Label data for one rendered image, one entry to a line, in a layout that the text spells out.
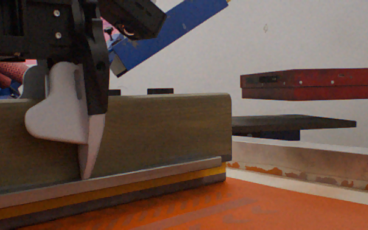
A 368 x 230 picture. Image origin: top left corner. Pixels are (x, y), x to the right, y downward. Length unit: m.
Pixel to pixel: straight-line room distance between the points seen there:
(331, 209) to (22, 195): 0.25
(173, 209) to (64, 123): 0.12
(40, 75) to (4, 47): 0.08
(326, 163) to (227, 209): 0.15
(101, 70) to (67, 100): 0.03
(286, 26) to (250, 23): 0.28
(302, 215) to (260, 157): 0.18
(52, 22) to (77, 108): 0.07
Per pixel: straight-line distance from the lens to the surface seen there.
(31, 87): 0.38
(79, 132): 0.34
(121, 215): 0.37
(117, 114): 0.38
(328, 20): 2.52
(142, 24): 0.38
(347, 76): 1.31
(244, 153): 0.55
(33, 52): 0.32
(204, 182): 0.46
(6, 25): 0.33
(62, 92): 0.33
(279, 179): 0.50
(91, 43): 0.33
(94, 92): 0.33
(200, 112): 0.44
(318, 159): 0.49
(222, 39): 3.00
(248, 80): 1.46
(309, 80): 1.25
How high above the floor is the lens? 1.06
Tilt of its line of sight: 4 degrees down
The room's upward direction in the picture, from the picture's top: 1 degrees counter-clockwise
